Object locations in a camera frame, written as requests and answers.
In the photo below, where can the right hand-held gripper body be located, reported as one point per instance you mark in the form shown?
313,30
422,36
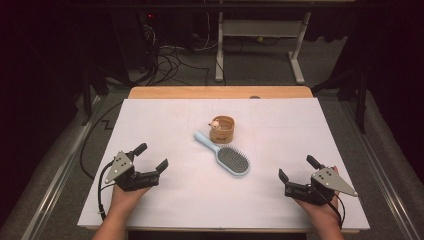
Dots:
328,181

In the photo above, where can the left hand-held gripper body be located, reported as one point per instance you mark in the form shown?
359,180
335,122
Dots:
120,166

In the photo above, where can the light blue hairbrush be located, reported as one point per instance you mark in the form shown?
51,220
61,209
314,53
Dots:
233,162

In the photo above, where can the wooden cup with figurine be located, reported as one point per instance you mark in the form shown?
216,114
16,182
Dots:
222,135

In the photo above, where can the person's left hand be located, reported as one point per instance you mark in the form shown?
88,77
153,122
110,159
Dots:
123,200

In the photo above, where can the person's right hand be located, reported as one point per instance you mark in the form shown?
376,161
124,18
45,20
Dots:
323,215

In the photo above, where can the white table cover sheet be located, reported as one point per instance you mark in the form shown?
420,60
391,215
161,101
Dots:
173,196

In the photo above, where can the black metal stand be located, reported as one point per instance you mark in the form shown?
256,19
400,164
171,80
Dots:
87,96
361,100

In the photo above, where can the dark computer tower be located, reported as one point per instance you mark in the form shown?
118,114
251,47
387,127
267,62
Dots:
133,40

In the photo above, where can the small yellow-green ball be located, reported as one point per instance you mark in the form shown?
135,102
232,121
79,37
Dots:
260,39

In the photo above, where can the aluminium floor rail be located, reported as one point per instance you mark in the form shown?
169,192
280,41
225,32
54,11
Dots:
380,173
56,190

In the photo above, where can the white metal desk frame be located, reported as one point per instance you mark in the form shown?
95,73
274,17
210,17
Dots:
263,27

